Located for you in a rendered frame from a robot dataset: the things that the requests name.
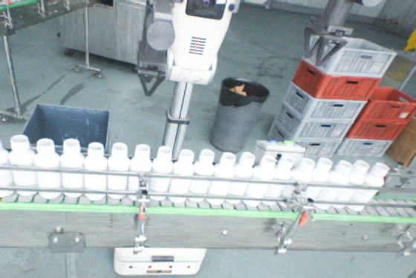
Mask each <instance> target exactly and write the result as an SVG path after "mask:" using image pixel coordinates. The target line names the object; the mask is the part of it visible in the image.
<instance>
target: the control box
mask: <svg viewBox="0 0 416 278"><path fill-rule="evenodd" d="M277 142H278V141H277ZM303 153H305V147H302V146H299V145H296V144H287V143H284V142H278V143H271V142H268V140H257V141H256V148H255V152H254V153H253V155H254V156H255V157H256V159H254V160H256V161H258V162H259V163H260V162H261V160H262V158H263V157H264V156H265V155H269V156H271V157H273V158H276V156H277V154H281V155H288V156H291V157H292V158H293V159H294V160H295V161H294V162H293V166H294V167H298V164H299V162H300V161H301V160H302V157H303Z"/></svg>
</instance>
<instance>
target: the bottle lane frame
mask: <svg viewBox="0 0 416 278"><path fill-rule="evenodd" d="M1 198H2V197H1ZM1 198H0V248H49V243H48V236H49V235H51V234H52V232H57V233H60V232H77V233H81V234H82V235H83V236H84V248H133V247H134V238H135V233H136V226H137V216H138V210H139V208H136V206H135V204H134V202H133V205H132V206H123V205H122V203H121V201H120V204H119V205H108V203H107V201H106V202H105V204H104V205H101V204H94V201H92V202H91V204H80V203H79V200H77V203H76V204H65V203H64V199H63V200H62V203H60V204H59V203H50V199H48V200H47V201H46V202H45V203H37V202H34V198H33V200H31V201H30V202H19V203H18V197H17V199H16V200H15V202H2V201H1ZM245 208H246V207H245ZM257 208H258V207H257ZM280 210H281V208H280ZM297 214H298V213H295V212H294V211H293V210H292V212H282V210H281V211H280V212H272V211H271V210H270V208H269V210H260V209H259V208H258V209H257V210H248V209H247V208H246V209H245V210H237V209H236V208H235V206H234V209H233V210H228V209H224V208H223V207H222V205H221V209H212V208H211V206H209V209H207V208H200V207H199V205H198V207H196V208H187V207H186V204H185V205H184V207H175V206H174V204H172V207H162V206H161V203H160V205H159V207H150V208H146V216H147V220H146V224H144V226H146V229H145V233H144V234H143V235H144V236H145V237H146V239H145V240H144V241H143V247H144V248H220V249H230V250H274V248H275V246H278V244H279V243H278V242H277V238H278V237H276V235H277V234H278V232H279V230H282V228H283V227H282V225H283V223H284V222H285V221H290V224H289V225H288V227H286V230H285V232H287V230H288V228H289V227H290V226H291V224H292V222H293V220H294V219H295V218H296V216H297ZM311 215H312V216H313V217H314V218H315V219H316V221H314V222H311V221H310V220H309V218H308V219H307V220H306V221H305V223H304V224H303V225H300V224H298V225H297V227H296V229H295V230H294V232H293V234H292V235H291V237H290V240H291V244H290V245H288V246H287V247H286V250H311V251H342V252H394V253H397V250H398V249H402V248H401V247H400V246H399V244H398V241H397V239H398V237H399V236H400V235H401V234H406V230H407V229H408V228H409V227H410V226H415V228H414V230H411V231H410V232H409V236H410V237H411V238H412V239H414V238H415V237H416V217H411V216H409V217H405V216H390V215H389V216H381V215H380V214H379V215H378V216H371V215H369V214H368V216H361V215H360V214H359V213H357V215H354V214H349V213H346V214H339V213H337V212H336V213H326V212H325V213H317V212H316V211H315V212H313V213H311Z"/></svg>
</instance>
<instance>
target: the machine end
mask: <svg viewBox="0 0 416 278"><path fill-rule="evenodd" d="M146 1H147V0H105V1H102V2H100V3H96V4H93V7H89V8H88V39H89V53H92V54H95V55H98V56H105V57H108V58H112V59H117V60H120V61H124V62H130V63H133V64H134V65H136V68H133V69H132V71H133V72H137V52H138V51H139V48H138V45H139V41H142V36H143V23H144V16H145V9H146ZM58 23H59V33H58V37H60V42H61V46H62V47H65V48H67V51H66V52H64V54H65V55H73V53H72V52H70V48H72V49H75V50H78V51H84V52H86V49H85V8H82V9H78V10H75V11H73V12H70V13H66V14H64V15H61V16H58Z"/></svg>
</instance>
